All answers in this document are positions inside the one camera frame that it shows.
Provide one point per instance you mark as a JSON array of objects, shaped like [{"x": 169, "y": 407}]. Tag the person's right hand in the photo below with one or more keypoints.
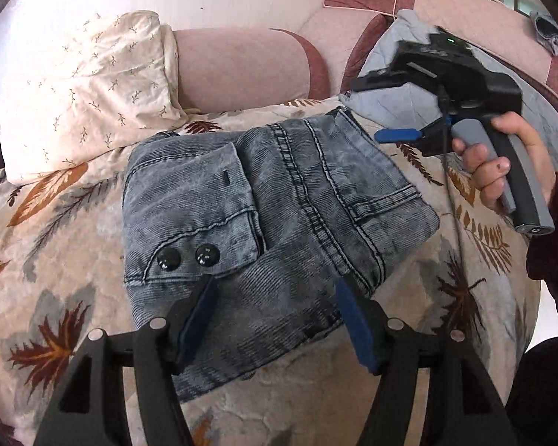
[{"x": 486, "y": 176}]

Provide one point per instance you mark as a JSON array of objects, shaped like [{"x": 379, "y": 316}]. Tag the light blue quilted cushion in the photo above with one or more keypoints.
[{"x": 369, "y": 109}]

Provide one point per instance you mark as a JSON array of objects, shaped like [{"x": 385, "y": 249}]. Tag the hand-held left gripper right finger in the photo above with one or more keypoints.
[{"x": 355, "y": 325}]

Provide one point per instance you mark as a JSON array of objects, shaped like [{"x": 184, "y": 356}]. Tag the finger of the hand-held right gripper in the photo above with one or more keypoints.
[{"x": 397, "y": 135}]

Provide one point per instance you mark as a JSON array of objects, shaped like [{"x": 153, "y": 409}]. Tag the person's dark trouser leg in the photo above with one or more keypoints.
[{"x": 548, "y": 390}]

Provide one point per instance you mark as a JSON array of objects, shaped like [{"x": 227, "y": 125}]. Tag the cream leaf print pillow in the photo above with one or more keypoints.
[{"x": 83, "y": 93}]

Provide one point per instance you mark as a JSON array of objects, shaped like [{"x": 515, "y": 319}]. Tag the pink sofa armrest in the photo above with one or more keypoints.
[{"x": 242, "y": 65}]

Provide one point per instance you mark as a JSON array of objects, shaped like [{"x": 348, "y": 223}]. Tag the grey blue cloth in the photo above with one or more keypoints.
[{"x": 546, "y": 32}]

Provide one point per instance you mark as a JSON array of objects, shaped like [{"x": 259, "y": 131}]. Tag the blue denim pants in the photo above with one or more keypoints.
[{"x": 297, "y": 204}]

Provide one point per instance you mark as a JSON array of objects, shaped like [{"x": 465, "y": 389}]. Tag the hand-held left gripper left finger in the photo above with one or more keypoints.
[{"x": 197, "y": 320}]

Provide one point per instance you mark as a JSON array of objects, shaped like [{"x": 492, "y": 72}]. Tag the leaf printed blanket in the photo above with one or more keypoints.
[{"x": 74, "y": 265}]

